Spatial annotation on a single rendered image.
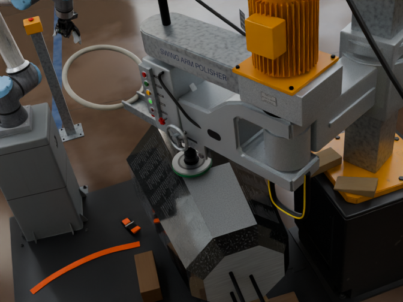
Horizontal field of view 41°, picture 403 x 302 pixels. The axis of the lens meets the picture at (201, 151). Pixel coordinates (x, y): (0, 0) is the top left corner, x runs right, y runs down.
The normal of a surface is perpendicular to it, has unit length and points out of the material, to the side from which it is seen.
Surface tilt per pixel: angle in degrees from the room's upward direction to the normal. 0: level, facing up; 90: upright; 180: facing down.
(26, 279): 0
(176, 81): 90
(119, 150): 0
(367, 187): 11
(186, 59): 90
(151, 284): 0
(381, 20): 90
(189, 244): 45
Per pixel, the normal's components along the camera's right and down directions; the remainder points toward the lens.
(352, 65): -0.12, -0.76
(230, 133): -0.69, 0.53
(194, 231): -0.75, -0.32
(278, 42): 0.71, 0.39
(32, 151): 0.20, 0.61
